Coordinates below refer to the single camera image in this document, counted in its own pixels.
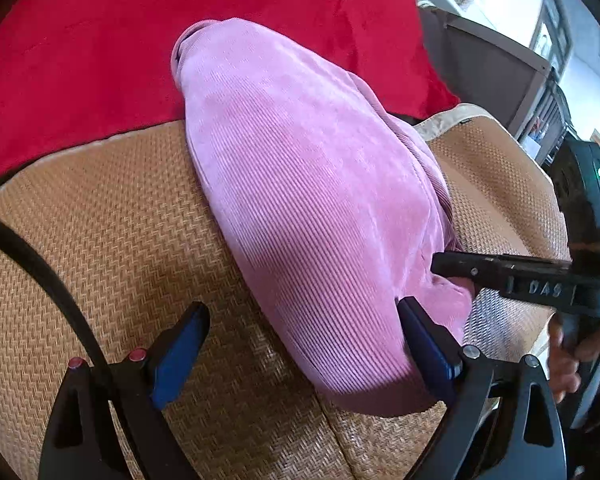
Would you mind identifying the person's right hand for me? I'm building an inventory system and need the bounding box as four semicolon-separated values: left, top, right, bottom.
547;313;600;404

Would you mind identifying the black braided cable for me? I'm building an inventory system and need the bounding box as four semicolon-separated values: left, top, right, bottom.
0;211;146;480

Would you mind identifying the pink velvet zip jacket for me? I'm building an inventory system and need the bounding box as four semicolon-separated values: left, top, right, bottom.
171;18;475;417

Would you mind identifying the woven bamboo bed mat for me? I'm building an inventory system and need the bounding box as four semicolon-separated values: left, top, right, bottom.
0;104;569;479

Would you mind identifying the red blanket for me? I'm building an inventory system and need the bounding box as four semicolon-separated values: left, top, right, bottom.
0;0;457;179

